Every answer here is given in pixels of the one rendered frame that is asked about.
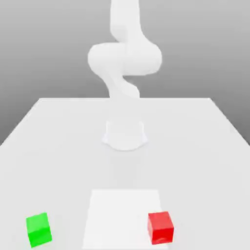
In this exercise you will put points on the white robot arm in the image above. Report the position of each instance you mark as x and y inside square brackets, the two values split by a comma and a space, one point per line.
[125, 58]

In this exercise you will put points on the small green cube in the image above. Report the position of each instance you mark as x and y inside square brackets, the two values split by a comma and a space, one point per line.
[38, 230]

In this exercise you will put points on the small red cube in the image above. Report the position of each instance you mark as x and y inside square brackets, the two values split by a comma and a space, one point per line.
[161, 228]

